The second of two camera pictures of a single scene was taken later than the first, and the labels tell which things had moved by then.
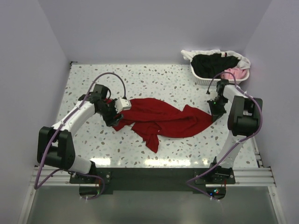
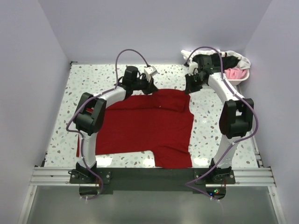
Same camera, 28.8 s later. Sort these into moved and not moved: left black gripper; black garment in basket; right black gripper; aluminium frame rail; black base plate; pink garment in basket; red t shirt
Moved: left black gripper; right black gripper; red t shirt
Not moved: black garment in basket; pink garment in basket; aluminium frame rail; black base plate
